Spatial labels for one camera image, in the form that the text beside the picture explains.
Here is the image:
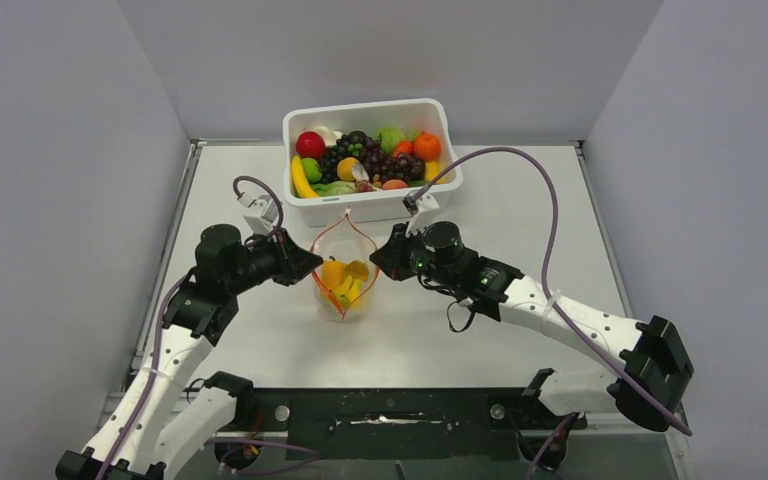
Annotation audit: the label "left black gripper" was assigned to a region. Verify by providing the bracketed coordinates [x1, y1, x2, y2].
[226, 226, 323, 295]

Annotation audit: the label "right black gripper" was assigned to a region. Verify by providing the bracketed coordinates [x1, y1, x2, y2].
[372, 221, 458, 290]

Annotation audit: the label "yellow toy bell pepper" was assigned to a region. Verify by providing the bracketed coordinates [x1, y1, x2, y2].
[321, 260, 347, 290]

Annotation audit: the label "clear orange-zip bag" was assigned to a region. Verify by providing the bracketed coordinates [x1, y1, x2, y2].
[310, 207, 380, 322]

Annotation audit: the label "yellow toy banana bunch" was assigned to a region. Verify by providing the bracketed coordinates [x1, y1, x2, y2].
[329, 260, 370, 312]

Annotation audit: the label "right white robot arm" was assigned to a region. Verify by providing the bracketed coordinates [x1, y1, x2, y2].
[370, 221, 694, 435]

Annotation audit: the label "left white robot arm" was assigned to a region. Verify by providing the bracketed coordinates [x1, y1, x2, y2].
[55, 224, 323, 479]

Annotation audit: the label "white plastic food bin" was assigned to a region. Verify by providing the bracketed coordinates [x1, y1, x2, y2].
[282, 98, 456, 227]

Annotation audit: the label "toy peach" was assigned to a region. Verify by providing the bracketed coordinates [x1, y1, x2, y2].
[382, 179, 408, 190]

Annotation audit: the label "single yellow toy banana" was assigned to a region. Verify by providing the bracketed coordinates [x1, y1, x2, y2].
[290, 155, 318, 199]

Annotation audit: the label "green toy leaf vegetable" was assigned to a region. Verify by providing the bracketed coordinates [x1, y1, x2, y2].
[311, 181, 357, 197]

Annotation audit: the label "white toy mushroom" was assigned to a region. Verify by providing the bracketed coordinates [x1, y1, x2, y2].
[351, 163, 370, 182]

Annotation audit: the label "dark purple toy grapes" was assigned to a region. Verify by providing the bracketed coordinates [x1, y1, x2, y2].
[359, 137, 425, 183]

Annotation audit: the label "yellow toy fruit slice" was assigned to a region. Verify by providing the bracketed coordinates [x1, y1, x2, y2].
[424, 160, 442, 183]

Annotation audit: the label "yellow toy lemon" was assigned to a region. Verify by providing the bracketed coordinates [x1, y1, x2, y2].
[337, 157, 359, 182]

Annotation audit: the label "toy carrot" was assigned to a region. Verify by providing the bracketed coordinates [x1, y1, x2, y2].
[391, 140, 413, 157]

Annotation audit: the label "red toy apple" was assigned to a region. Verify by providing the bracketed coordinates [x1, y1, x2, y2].
[295, 131, 326, 160]

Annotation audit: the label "orange toy tangerine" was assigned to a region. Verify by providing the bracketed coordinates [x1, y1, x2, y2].
[412, 132, 442, 162]

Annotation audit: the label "black toy grapes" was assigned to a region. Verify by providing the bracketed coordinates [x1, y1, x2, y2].
[320, 130, 367, 183]

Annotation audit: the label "green toy cabbage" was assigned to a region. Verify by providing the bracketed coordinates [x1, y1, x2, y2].
[375, 126, 406, 154]

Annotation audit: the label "white toy garlic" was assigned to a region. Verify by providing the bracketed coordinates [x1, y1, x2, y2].
[311, 125, 339, 146]

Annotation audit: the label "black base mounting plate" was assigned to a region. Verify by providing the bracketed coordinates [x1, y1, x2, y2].
[204, 371, 587, 470]

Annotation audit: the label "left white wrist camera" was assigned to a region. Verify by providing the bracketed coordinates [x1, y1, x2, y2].
[237, 193, 283, 236]

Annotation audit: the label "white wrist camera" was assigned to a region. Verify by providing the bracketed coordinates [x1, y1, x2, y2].
[403, 194, 439, 237]
[237, 193, 283, 236]

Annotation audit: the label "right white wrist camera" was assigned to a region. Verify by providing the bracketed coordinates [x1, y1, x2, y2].
[403, 194, 439, 237]

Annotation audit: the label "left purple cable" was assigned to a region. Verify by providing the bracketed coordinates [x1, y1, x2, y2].
[92, 175, 286, 480]

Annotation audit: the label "purple cable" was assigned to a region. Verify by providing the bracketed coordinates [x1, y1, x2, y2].
[403, 146, 694, 438]
[92, 175, 286, 480]

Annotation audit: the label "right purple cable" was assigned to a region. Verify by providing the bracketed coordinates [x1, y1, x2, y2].
[403, 146, 694, 438]

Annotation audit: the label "aluminium table frame rail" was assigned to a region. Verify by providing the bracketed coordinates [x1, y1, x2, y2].
[79, 139, 203, 480]

